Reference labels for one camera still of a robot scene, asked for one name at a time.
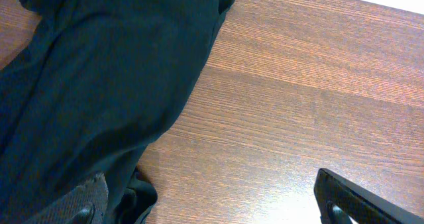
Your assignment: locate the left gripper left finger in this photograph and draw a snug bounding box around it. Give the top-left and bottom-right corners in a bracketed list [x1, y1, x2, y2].
[25, 172, 109, 224]

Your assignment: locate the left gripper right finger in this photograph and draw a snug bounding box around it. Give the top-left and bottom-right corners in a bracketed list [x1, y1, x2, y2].
[314, 168, 423, 224]

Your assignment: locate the black garment on left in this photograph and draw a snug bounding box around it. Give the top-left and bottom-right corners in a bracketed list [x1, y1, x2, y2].
[1, 0, 235, 223]

